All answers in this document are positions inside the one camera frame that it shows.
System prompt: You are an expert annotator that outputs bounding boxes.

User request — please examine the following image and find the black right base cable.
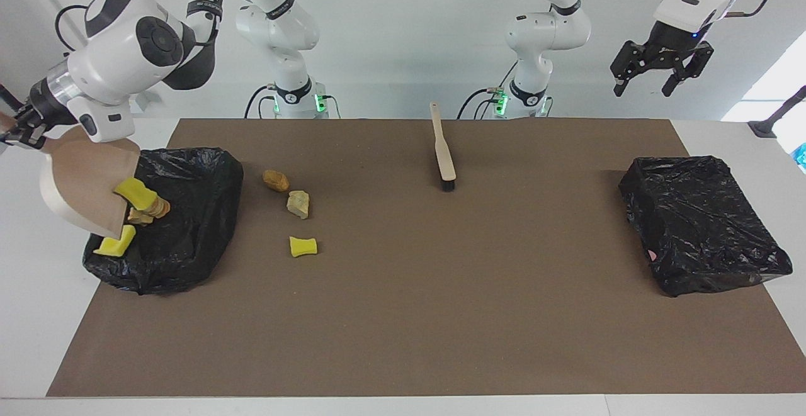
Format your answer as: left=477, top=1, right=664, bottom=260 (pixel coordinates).
left=244, top=86, right=278, bottom=119

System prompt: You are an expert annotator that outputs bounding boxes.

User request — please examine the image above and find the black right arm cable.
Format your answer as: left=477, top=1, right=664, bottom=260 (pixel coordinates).
left=55, top=0, right=229, bottom=52

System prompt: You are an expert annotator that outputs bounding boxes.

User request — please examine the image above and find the black clamp stand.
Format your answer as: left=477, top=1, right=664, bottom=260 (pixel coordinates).
left=0, top=84, right=29, bottom=118
left=748, top=86, right=806, bottom=138

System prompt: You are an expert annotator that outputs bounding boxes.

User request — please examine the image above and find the black left base cable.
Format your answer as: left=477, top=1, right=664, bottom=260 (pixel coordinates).
left=457, top=60, right=518, bottom=119

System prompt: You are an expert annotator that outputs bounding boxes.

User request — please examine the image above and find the beige plastic dustpan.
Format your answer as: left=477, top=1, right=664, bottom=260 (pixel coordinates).
left=0, top=113, right=140, bottom=239

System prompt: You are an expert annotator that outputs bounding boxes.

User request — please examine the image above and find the brown table mat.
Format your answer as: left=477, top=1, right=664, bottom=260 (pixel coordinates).
left=46, top=118, right=806, bottom=398

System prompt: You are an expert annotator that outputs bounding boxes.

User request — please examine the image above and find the yellow and green sponge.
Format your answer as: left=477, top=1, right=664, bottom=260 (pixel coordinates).
left=93, top=224, right=137, bottom=257

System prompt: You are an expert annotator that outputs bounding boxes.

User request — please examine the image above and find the black bag lined bin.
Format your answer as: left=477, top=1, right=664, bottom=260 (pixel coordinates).
left=82, top=147, right=244, bottom=296
left=618, top=155, right=793, bottom=298

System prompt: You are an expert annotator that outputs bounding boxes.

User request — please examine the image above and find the beige brush with black bristles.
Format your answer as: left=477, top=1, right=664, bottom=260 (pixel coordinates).
left=430, top=102, right=457, bottom=191

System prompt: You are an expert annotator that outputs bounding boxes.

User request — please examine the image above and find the black base cable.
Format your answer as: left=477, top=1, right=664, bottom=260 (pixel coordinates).
left=244, top=86, right=278, bottom=119
left=457, top=60, right=518, bottom=119

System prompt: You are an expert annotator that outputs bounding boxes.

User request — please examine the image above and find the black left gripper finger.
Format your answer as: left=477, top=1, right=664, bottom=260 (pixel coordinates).
left=661, top=41, right=715, bottom=98
left=610, top=40, right=656, bottom=98

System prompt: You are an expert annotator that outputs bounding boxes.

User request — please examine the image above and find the small yellow sponge piece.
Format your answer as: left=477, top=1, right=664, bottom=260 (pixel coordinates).
left=289, top=235, right=319, bottom=258

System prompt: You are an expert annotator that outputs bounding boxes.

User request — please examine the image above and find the brown nugget toy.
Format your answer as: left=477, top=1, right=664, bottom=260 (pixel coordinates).
left=262, top=169, right=291, bottom=193

